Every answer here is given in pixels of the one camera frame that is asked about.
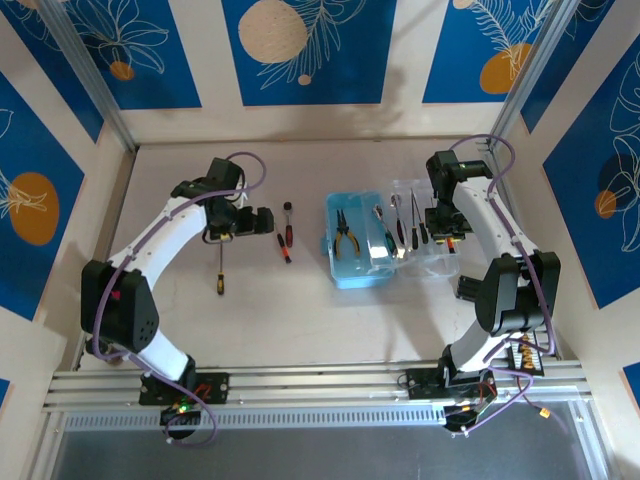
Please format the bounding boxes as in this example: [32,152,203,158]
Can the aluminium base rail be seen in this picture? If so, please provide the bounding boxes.
[42,362,594,416]

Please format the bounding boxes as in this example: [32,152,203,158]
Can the blue tool box base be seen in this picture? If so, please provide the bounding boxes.
[324,191,392,290]

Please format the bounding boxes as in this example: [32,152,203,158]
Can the long yellow black screwdriver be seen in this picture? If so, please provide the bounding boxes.
[214,238,227,297]

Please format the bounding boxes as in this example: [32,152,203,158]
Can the chrome ratchet orange handle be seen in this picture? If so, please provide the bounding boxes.
[391,194,407,247]

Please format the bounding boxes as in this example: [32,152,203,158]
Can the black yellow bit set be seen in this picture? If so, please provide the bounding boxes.
[505,332,545,377]

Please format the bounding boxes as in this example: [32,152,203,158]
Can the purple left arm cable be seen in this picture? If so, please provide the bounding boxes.
[92,151,268,449]

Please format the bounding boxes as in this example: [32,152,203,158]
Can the aluminium frame post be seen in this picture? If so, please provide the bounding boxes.
[485,0,589,151]
[37,0,140,152]

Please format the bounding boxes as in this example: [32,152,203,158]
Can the black bit holder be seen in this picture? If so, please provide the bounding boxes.
[455,276,484,303]

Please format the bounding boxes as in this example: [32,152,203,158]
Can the grey slotted cable duct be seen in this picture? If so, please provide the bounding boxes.
[62,404,449,433]

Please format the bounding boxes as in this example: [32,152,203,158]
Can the yellow needle nose pliers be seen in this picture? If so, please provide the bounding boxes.
[332,208,361,260]

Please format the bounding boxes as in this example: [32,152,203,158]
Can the small orange black screwdriver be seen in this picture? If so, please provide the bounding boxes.
[273,223,294,265]

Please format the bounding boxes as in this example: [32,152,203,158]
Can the clear tool box lid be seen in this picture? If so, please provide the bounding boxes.
[392,178,461,281]

